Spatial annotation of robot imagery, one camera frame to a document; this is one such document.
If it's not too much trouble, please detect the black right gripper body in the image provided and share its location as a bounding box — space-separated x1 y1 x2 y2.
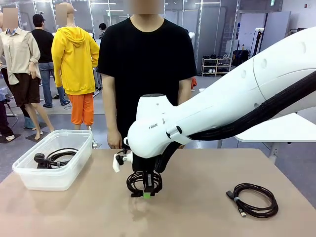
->
132 153 156 172

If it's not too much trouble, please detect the thin black cable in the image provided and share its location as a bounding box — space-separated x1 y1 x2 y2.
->
126 171 163 198

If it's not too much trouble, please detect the black power cable with plug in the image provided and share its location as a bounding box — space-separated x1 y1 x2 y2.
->
34 147 79 169

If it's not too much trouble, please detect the person's right forearm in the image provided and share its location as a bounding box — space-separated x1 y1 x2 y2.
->
101 73 119 134

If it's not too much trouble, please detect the person's left forearm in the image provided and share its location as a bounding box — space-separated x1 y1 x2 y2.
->
177 75 193 106

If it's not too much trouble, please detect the person's right hand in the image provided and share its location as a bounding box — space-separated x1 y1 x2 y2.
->
107 129 123 150

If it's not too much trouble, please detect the translucent plastic storage box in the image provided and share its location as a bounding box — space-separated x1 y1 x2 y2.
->
12 129 93 191

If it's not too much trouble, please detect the person in black t-shirt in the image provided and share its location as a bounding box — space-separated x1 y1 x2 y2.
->
96 0 198 150

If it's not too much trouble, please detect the mannequin in yellow hoodie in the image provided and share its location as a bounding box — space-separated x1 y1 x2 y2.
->
51 2 101 146

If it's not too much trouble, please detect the wooden shoe rack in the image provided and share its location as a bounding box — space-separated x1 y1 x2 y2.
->
201 54 233 77

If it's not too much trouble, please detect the dark-haired background person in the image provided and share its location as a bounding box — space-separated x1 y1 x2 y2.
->
98 22 107 40

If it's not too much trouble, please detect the mannequin in dark trousers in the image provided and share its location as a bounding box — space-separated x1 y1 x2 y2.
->
0 12 15 143

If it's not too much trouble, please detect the black luggage pile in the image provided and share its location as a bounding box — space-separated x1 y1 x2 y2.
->
233 48 251 67

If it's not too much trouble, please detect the white table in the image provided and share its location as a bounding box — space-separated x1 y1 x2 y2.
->
198 87 316 163

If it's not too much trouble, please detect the person in black cap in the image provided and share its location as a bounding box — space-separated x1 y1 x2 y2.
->
31 13 71 109

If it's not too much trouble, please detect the mannequin in beige shirt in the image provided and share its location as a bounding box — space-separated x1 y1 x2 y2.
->
0 7 55 141

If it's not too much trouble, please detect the black tripod stand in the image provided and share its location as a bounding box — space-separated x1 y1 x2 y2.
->
254 28 265 56

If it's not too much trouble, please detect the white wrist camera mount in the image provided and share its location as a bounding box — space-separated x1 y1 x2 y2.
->
112 148 134 173

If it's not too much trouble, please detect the braided black USB cable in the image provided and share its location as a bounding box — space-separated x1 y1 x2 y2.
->
226 182 279 218

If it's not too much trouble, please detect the black mannequin base plate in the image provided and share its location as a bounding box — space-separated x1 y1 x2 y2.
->
26 130 51 143
0 133 22 144

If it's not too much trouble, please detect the black arm cable sleeve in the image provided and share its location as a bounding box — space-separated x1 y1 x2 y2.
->
154 70 316 173

